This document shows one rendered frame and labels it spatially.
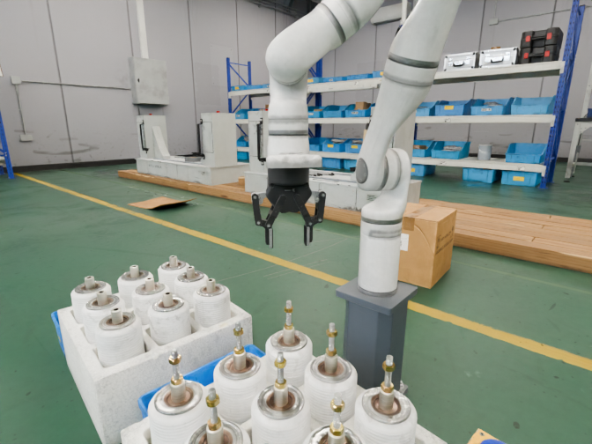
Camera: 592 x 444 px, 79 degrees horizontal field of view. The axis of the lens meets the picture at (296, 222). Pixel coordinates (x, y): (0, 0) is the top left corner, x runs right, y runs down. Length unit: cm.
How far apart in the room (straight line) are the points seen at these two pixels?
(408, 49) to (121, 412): 92
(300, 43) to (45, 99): 641
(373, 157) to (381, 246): 20
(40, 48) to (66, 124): 110
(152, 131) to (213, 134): 139
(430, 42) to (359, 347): 65
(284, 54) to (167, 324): 65
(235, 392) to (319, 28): 61
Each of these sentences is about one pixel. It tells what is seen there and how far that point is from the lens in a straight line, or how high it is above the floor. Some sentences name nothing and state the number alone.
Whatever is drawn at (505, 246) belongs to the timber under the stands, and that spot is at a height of 6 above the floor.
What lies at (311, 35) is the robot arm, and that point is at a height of 81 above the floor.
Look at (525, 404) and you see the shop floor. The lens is 117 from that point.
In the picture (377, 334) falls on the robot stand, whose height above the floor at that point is 22.
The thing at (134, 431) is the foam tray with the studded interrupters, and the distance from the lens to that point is 75.
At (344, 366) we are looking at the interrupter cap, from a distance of 71.
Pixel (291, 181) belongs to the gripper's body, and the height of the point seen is 59.
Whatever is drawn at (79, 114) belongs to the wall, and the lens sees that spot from 703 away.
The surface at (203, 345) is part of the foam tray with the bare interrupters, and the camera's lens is 97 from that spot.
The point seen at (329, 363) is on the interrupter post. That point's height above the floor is 27.
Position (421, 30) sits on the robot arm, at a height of 83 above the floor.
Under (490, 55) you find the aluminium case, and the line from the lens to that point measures 507.
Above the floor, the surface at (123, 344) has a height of 22.
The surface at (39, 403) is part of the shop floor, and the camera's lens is 121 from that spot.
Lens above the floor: 68
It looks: 15 degrees down
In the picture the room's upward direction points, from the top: straight up
